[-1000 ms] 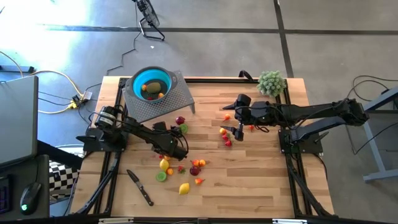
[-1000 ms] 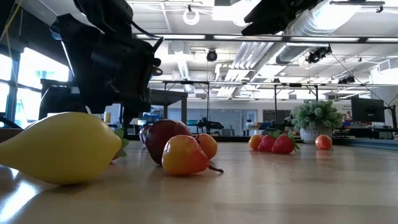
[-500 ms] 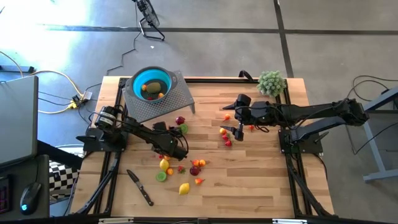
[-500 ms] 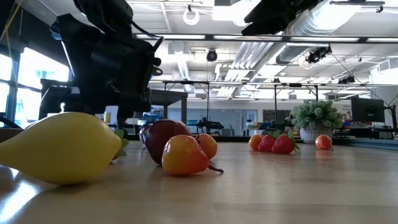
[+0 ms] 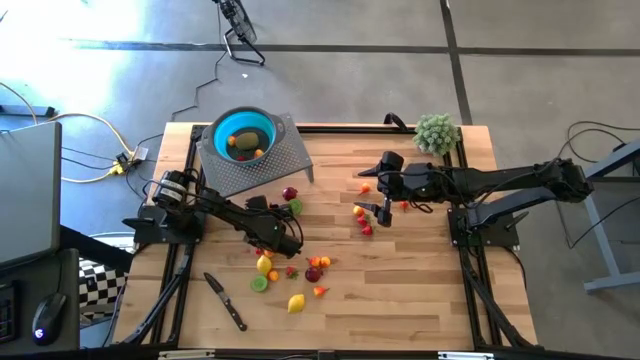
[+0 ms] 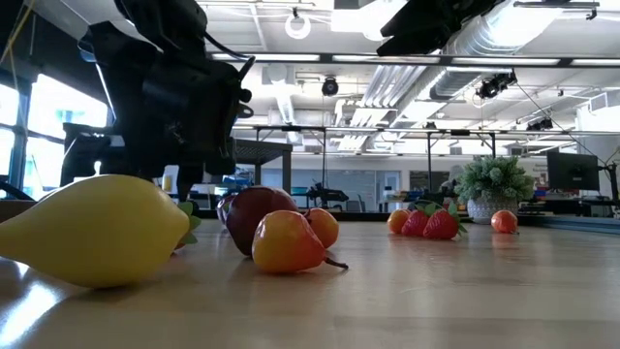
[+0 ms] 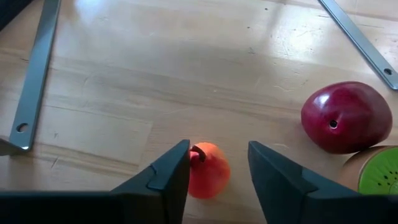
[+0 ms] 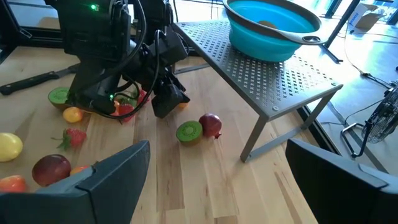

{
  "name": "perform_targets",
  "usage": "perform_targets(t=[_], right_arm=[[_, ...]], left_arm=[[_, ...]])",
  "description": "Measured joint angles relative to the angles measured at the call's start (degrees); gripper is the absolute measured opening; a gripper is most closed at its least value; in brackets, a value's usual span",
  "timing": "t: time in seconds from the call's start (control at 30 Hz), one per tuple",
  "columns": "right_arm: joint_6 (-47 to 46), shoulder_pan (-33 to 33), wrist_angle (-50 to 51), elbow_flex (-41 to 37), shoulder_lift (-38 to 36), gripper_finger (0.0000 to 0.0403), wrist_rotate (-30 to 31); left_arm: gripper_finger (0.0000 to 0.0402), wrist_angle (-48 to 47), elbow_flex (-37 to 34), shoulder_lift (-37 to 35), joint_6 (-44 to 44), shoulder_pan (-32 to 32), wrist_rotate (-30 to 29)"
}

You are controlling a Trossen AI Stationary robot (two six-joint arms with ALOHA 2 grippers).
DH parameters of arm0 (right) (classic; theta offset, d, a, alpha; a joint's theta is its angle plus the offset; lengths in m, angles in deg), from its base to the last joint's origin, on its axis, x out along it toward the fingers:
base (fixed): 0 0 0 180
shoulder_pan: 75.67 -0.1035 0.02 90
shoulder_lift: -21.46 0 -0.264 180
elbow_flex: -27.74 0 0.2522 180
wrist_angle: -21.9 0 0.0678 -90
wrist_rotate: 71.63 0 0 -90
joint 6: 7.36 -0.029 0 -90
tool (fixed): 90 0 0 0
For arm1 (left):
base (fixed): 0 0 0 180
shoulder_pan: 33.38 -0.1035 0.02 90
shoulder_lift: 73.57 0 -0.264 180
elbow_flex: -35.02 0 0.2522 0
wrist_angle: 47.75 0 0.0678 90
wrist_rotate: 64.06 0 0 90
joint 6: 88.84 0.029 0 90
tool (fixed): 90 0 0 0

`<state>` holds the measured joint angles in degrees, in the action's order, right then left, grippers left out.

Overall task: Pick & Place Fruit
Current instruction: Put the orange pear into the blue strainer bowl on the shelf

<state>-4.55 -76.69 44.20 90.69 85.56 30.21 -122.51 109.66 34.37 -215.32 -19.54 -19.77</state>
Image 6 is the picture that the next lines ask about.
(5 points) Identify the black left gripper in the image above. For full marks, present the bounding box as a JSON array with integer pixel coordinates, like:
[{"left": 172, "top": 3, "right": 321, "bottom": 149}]
[{"left": 89, "top": 21, "right": 253, "bottom": 203}]

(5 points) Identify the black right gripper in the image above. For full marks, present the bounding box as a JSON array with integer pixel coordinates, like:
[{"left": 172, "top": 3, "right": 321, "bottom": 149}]
[{"left": 376, "top": 0, "right": 490, "bottom": 57}]

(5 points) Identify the small orange toy fruit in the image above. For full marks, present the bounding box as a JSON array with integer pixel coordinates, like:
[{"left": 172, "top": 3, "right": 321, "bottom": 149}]
[{"left": 303, "top": 207, "right": 340, "bottom": 250}]

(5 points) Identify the red toy strawberry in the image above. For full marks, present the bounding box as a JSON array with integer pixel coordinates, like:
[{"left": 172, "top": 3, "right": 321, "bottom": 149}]
[
  {"left": 174, "top": 201, "right": 202, "bottom": 251},
  {"left": 401, "top": 208, "right": 431, "bottom": 238},
  {"left": 423, "top": 203, "right": 469, "bottom": 240}
]

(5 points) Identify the gray perforated metal riser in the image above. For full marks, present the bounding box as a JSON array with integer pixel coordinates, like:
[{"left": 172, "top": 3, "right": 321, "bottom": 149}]
[{"left": 60, "top": 122, "right": 294, "bottom": 195}]

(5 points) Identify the yellow toy lemon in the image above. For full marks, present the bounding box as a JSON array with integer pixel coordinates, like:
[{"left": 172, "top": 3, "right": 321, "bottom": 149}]
[{"left": 0, "top": 174, "right": 191, "bottom": 291}]

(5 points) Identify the person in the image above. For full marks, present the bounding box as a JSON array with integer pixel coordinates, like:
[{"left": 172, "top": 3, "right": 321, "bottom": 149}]
[{"left": 438, "top": 164, "right": 465, "bottom": 205}]

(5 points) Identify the black overhead light bar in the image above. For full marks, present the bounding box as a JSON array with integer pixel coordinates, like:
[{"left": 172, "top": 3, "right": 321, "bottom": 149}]
[{"left": 207, "top": 48, "right": 620, "bottom": 69}]

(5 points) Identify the green potted plant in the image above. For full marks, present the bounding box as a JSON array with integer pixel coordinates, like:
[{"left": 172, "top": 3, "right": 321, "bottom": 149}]
[{"left": 453, "top": 154, "right": 536, "bottom": 225}]

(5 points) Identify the yellow orange toy peach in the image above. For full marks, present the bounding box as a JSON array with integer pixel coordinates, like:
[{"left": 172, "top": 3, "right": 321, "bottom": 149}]
[{"left": 387, "top": 208, "right": 412, "bottom": 236}]

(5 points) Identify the orange red toy tomato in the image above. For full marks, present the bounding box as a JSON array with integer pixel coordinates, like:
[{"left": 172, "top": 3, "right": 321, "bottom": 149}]
[{"left": 490, "top": 209, "right": 519, "bottom": 236}]

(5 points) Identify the black monitor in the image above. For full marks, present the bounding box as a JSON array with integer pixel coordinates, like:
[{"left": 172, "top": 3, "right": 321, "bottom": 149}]
[{"left": 546, "top": 150, "right": 601, "bottom": 192}]

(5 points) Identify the silver ventilation duct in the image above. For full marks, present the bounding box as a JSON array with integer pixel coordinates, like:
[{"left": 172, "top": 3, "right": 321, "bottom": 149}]
[{"left": 428, "top": 0, "right": 558, "bottom": 101}]

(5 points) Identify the black background rig frame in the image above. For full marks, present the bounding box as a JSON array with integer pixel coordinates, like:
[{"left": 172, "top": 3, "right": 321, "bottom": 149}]
[{"left": 232, "top": 124, "right": 498, "bottom": 195}]

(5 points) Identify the white ring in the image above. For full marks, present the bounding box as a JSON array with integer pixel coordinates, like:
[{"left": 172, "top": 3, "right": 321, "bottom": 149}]
[{"left": 284, "top": 12, "right": 312, "bottom": 41}]

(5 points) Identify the black aluminium table frame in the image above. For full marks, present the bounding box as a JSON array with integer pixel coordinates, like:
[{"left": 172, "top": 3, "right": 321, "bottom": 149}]
[{"left": 196, "top": 207, "right": 620, "bottom": 237}]

